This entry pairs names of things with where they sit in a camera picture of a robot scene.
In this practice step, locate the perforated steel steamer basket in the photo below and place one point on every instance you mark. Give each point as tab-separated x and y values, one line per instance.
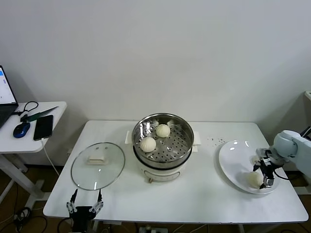
187	136

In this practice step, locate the white cabinet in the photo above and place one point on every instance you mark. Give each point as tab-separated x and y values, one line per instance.
308	93

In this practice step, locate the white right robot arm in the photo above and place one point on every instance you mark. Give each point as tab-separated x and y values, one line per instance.
286	143

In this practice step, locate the green and grey knife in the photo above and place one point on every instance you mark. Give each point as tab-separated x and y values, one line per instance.
36	116

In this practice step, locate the white side table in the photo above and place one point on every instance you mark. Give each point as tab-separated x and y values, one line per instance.
14	145

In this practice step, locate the round glass pot lid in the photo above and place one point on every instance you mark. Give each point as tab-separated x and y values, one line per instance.
109	167

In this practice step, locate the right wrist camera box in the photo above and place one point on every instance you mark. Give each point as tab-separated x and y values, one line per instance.
262	151

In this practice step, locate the blue computer mouse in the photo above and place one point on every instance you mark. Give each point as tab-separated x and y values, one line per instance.
21	129

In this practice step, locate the black open laptop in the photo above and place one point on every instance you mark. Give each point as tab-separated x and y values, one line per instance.
5	97

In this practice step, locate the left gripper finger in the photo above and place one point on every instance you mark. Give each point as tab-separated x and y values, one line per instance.
97	205
71	206

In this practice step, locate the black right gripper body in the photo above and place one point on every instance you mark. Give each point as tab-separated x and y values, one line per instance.
268	167

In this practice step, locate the black smartphone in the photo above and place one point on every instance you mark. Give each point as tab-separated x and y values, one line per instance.
43	127

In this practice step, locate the large white plate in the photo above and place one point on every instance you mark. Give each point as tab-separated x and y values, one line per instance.
230	160

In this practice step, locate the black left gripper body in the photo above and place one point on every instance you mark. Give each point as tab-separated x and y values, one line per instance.
81	218

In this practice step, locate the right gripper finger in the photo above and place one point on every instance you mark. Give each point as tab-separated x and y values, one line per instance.
268	182
257	163

